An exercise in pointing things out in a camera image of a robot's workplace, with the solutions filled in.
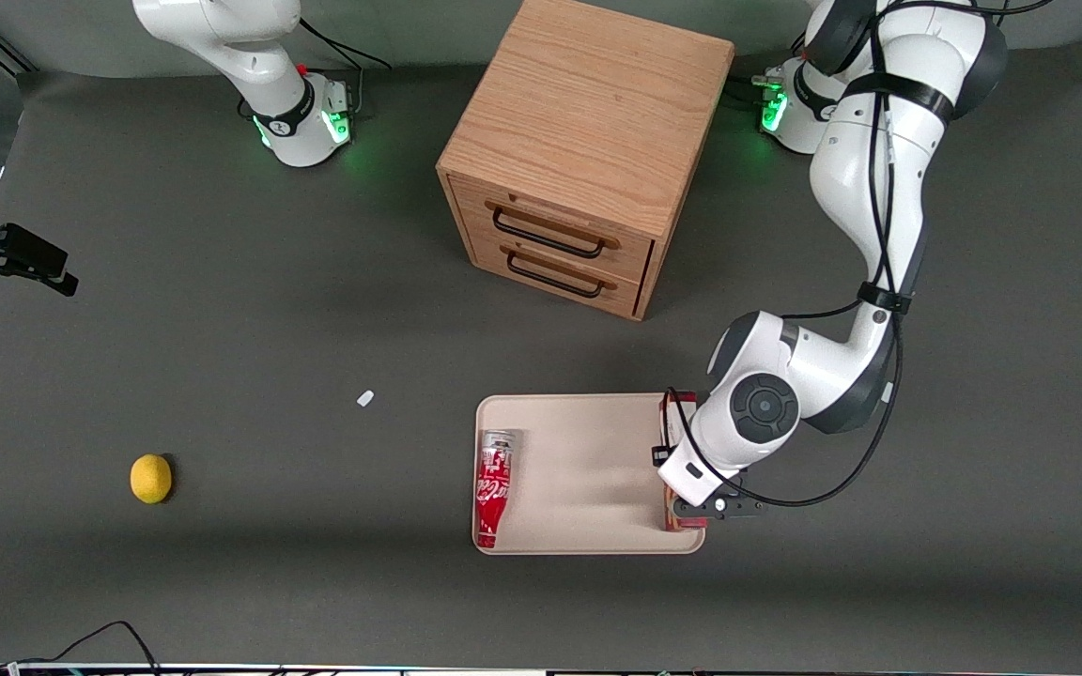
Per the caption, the wooden drawer with shorter handle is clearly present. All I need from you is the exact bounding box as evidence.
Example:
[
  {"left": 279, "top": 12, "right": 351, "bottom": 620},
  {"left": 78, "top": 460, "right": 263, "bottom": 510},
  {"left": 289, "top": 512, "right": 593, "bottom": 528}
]
[{"left": 468, "top": 230, "right": 647, "bottom": 318}]

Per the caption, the red cola bottle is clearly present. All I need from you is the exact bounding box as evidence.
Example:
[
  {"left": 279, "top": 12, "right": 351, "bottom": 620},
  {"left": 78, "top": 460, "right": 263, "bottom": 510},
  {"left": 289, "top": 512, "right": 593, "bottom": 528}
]
[{"left": 474, "top": 429, "right": 517, "bottom": 549}]

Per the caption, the wooden drawer with longer handle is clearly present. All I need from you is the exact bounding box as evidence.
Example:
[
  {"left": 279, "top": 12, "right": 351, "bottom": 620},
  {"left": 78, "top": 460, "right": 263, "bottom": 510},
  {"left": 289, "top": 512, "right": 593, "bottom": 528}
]
[{"left": 447, "top": 174, "right": 657, "bottom": 284}]

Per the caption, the black cable at right arm base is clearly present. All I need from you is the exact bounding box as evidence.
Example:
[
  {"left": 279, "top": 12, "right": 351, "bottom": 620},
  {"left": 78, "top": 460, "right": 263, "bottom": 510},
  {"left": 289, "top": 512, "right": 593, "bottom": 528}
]
[{"left": 300, "top": 19, "right": 392, "bottom": 71}]

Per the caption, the yellow lemon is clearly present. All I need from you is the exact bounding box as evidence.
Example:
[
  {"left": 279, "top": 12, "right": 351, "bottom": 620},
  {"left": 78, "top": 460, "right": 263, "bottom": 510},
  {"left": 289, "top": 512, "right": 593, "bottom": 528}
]
[{"left": 130, "top": 453, "right": 173, "bottom": 505}]

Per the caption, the longer black drawer handle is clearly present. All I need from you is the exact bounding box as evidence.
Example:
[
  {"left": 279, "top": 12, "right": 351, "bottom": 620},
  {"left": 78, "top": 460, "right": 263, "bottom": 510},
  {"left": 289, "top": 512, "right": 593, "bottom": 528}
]
[{"left": 491, "top": 205, "right": 620, "bottom": 259}]

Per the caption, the red cookie box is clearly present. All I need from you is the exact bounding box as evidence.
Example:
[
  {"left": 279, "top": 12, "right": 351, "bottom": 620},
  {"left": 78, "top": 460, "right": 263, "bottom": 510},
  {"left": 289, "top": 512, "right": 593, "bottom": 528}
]
[{"left": 659, "top": 390, "right": 700, "bottom": 534}]

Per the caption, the cream plastic tray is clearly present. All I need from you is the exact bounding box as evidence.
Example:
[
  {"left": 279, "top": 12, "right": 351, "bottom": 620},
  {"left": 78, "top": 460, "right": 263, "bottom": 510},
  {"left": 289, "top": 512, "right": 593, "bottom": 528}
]
[{"left": 473, "top": 392, "right": 706, "bottom": 557}]

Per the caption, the black cable with loop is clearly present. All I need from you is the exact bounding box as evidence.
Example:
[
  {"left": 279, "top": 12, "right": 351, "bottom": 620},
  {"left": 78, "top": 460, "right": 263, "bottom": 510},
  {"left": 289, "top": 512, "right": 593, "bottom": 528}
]
[{"left": 0, "top": 620, "right": 162, "bottom": 676}]

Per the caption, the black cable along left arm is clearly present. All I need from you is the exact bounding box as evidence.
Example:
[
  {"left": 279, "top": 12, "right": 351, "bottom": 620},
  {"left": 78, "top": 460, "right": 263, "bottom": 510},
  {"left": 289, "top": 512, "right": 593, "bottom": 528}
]
[{"left": 663, "top": 0, "right": 1054, "bottom": 508}]

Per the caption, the wooden drawer cabinet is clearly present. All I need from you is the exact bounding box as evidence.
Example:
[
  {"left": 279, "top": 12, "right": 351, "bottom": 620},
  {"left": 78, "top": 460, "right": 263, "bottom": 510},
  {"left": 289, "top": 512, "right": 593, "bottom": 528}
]
[{"left": 436, "top": 0, "right": 736, "bottom": 323}]

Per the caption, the shorter black drawer handle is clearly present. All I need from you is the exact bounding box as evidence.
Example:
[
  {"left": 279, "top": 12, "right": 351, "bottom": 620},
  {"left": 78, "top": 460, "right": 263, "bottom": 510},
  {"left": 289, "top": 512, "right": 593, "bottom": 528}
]
[{"left": 505, "top": 246, "right": 617, "bottom": 300}]

